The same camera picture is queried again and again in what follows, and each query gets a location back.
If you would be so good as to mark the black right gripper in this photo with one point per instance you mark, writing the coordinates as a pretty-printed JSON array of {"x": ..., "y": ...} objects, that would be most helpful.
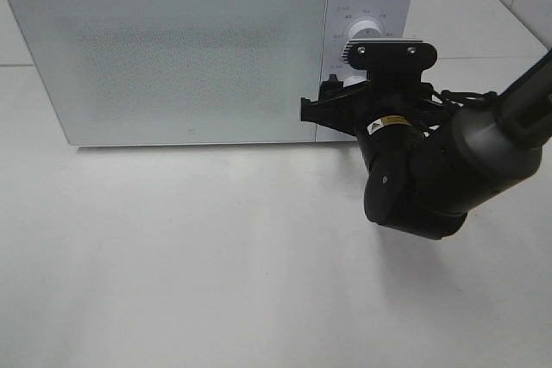
[{"x": 385, "y": 109}]

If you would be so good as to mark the white microwave door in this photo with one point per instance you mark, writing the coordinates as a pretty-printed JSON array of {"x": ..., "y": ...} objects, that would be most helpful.
[{"x": 175, "y": 72}]

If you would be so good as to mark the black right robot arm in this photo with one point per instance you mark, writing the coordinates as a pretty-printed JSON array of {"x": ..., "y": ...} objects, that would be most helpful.
[{"x": 432, "y": 155}]

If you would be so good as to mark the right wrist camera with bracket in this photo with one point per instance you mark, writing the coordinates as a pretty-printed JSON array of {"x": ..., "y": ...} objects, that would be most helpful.
[{"x": 382, "y": 58}]

